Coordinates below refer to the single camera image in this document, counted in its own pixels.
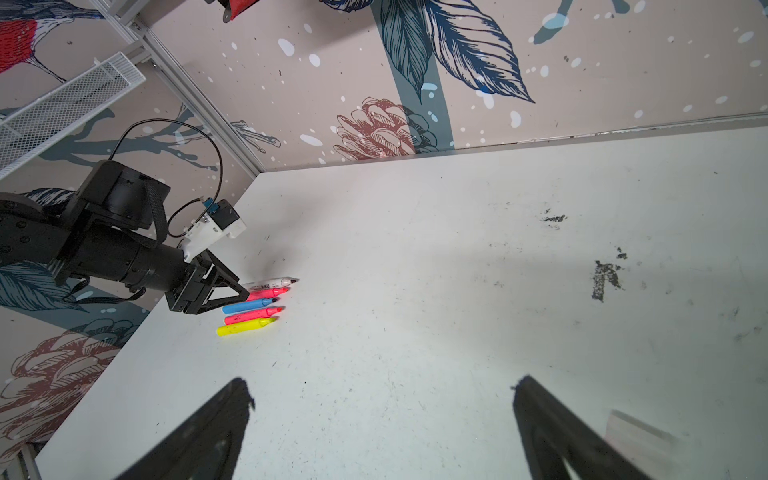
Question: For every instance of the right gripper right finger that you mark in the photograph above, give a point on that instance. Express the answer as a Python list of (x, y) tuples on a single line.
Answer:
[(556, 441)]

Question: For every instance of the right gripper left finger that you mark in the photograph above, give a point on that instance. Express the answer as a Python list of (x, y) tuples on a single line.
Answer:
[(206, 445)]

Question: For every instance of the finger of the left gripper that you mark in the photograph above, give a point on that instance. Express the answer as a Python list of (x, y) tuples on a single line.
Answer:
[(204, 304), (219, 281)]

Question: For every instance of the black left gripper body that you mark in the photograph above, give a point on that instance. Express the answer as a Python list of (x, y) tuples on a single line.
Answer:
[(191, 292)]

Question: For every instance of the yellow highlighter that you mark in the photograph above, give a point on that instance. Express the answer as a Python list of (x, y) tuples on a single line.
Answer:
[(245, 326)]

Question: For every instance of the white red whiteboard marker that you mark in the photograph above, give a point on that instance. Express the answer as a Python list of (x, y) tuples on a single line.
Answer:
[(274, 283)]

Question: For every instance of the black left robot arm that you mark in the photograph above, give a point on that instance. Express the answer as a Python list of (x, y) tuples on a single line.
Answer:
[(114, 228)]

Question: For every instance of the blue highlighter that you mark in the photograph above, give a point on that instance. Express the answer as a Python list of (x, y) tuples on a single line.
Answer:
[(248, 306)]

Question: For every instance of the upper pink highlighter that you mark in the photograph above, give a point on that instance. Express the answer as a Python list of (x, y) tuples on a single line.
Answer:
[(267, 293)]

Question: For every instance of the pink highlighter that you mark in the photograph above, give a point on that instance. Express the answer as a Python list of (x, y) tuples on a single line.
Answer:
[(253, 315), (267, 293)]

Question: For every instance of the lower pink highlighter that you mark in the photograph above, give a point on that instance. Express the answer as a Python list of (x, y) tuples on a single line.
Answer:
[(253, 315)]

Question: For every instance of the red cassava chips bag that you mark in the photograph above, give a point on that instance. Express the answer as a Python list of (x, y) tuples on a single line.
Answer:
[(234, 8)]

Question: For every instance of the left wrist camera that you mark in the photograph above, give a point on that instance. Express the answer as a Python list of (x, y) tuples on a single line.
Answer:
[(220, 220)]

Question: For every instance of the white wire mesh shelf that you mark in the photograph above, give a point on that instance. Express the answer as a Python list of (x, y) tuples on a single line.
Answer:
[(31, 130)]

